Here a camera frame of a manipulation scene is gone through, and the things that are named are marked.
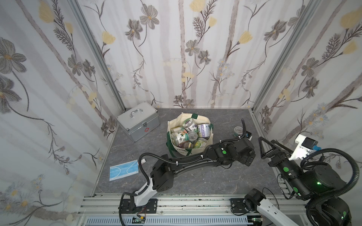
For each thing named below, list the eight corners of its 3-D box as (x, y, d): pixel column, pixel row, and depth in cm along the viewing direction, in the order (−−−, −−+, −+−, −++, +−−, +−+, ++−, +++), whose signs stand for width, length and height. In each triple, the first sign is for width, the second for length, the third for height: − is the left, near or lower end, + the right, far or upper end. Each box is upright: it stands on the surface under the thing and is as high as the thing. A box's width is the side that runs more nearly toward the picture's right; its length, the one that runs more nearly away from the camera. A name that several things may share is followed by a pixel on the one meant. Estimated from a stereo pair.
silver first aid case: (124, 131, 108) (116, 117, 95) (149, 115, 119) (145, 100, 106) (135, 144, 100) (129, 131, 88) (161, 126, 111) (158, 112, 99)
